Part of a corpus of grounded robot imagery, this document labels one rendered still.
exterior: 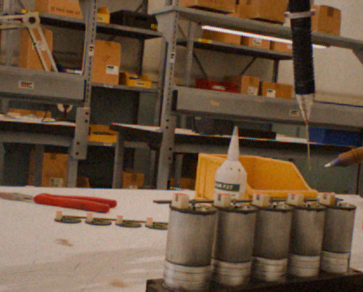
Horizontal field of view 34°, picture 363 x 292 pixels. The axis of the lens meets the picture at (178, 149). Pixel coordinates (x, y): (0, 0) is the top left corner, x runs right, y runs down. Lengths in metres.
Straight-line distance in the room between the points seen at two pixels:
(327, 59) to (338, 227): 5.86
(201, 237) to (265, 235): 0.05
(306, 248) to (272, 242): 0.03
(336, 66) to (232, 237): 6.00
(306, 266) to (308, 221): 0.03
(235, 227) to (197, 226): 0.03
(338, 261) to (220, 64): 5.11
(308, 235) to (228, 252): 0.06
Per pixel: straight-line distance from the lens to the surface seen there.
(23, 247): 0.45
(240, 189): 0.62
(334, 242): 0.37
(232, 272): 0.32
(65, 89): 2.64
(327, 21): 3.46
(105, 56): 4.53
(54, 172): 4.44
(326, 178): 6.30
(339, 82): 6.32
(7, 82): 2.59
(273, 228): 0.33
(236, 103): 3.02
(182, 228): 0.30
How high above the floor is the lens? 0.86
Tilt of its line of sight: 4 degrees down
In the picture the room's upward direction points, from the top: 5 degrees clockwise
